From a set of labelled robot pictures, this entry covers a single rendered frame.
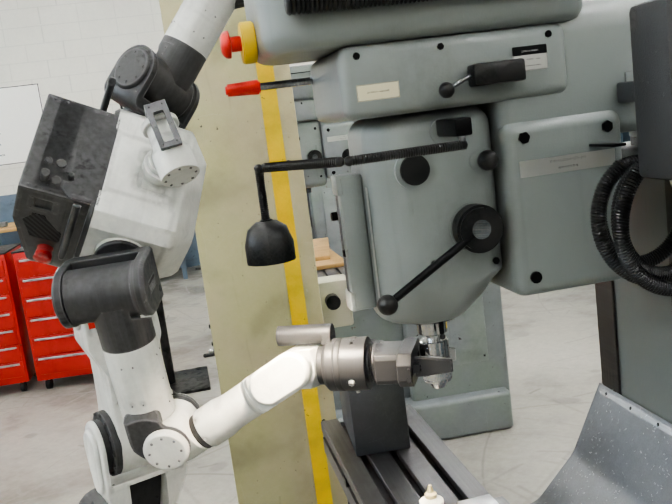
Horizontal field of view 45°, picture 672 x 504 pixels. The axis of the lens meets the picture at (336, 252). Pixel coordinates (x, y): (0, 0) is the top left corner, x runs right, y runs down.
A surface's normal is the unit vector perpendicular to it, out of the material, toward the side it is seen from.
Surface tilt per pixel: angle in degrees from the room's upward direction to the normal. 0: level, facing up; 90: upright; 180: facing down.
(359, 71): 90
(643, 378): 90
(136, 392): 102
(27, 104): 90
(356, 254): 90
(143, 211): 58
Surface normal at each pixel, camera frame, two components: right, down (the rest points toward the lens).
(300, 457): 0.20, 0.14
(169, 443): 0.00, 0.37
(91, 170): 0.40, -0.46
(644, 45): -0.97, 0.15
